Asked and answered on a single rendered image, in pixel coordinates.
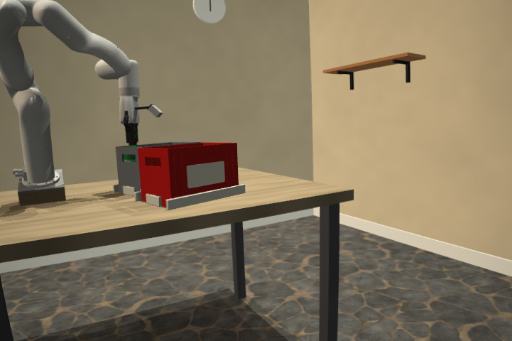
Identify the green bottle with dark red label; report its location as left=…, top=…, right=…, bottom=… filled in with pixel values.
left=124, top=135, right=140, bottom=162

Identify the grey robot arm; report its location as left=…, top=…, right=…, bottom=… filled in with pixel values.
left=0, top=0, right=140, bottom=188

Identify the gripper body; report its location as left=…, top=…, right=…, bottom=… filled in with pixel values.
left=119, top=95, right=140, bottom=124

